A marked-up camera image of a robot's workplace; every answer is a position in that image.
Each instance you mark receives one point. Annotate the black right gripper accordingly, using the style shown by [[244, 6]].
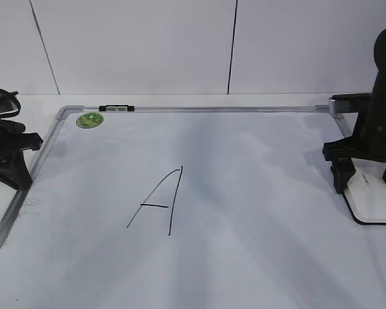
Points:
[[368, 142]]

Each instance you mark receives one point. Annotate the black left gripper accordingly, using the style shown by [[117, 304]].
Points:
[[13, 140]]

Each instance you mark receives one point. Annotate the white whiteboard eraser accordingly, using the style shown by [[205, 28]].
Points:
[[366, 198]]

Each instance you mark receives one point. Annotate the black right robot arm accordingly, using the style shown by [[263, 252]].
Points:
[[379, 87]]

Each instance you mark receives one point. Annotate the green round sticker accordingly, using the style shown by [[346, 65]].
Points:
[[89, 120]]

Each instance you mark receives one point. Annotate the black marker holder clip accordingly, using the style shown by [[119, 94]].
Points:
[[116, 108]]

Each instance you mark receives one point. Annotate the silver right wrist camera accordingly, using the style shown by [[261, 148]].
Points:
[[349, 103]]

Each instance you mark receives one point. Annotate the white whiteboard with aluminium frame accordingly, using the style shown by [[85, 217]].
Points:
[[191, 210]]

